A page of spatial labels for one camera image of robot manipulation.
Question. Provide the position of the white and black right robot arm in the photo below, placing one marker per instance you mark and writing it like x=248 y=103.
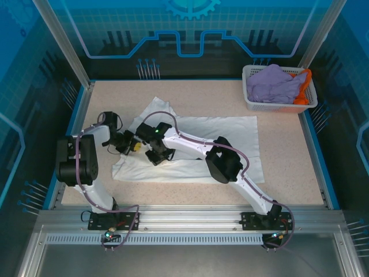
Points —
x=187 y=143

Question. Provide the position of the aluminium mounting rail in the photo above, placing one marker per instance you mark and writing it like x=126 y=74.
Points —
x=187 y=215

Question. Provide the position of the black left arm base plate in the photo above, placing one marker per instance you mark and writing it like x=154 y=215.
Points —
x=98 y=220

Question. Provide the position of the white t-shirt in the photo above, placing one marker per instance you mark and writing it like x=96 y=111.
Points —
x=225 y=130

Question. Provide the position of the orange t-shirt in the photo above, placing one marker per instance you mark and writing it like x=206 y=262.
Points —
x=302 y=96

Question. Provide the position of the purple t-shirt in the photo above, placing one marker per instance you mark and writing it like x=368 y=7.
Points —
x=271 y=86

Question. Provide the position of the white plastic basket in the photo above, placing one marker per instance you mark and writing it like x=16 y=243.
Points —
x=274 y=107

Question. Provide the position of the aluminium frame post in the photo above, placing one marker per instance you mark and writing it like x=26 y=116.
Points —
x=66 y=43
x=320 y=34

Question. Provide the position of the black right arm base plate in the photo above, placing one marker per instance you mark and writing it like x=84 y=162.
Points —
x=250 y=220

